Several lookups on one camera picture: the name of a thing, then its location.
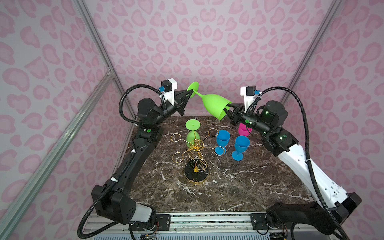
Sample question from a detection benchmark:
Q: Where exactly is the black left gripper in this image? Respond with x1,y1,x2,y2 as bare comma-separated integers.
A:
153,89,193,129

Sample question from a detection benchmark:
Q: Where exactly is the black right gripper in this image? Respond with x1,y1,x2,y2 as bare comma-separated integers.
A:
220,102,273,136

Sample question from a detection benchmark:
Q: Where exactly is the green wine glass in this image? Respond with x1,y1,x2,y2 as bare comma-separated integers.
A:
187,82,232,120
186,119,201,149

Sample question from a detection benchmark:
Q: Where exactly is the magenta wine glass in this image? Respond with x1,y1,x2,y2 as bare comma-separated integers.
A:
238,123,252,137

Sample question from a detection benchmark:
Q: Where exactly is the blue wine glass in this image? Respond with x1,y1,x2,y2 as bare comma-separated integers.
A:
232,136,251,161
215,130,231,156

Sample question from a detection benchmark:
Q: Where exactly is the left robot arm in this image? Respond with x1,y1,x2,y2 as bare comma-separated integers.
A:
92,90,193,228

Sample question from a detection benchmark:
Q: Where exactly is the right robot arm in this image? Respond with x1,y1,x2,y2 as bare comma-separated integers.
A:
224,101,362,240

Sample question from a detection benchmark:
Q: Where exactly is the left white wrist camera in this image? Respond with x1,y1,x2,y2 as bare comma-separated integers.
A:
159,78,178,105

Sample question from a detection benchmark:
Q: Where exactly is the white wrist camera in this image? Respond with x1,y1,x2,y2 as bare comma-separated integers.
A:
159,78,178,105
240,85,260,112

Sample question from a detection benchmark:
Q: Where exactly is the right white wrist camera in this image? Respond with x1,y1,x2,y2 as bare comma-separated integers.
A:
240,85,260,112

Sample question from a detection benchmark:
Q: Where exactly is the gold wire glass rack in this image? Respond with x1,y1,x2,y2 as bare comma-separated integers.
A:
170,129,219,184

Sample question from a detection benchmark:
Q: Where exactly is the right black corrugated cable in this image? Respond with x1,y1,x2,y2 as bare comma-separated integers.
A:
254,86,350,240

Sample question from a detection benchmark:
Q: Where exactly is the black corrugated cable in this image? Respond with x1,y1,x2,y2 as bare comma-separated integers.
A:
254,86,350,240
77,83,163,240

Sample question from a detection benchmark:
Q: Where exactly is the aluminium frame post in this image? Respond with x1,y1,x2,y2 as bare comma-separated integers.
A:
1,72,115,240

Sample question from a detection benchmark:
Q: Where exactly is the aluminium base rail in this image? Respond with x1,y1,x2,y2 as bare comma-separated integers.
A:
93,212,337,240

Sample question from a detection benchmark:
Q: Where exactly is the left black corrugated cable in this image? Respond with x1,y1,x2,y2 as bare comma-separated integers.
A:
77,83,163,240

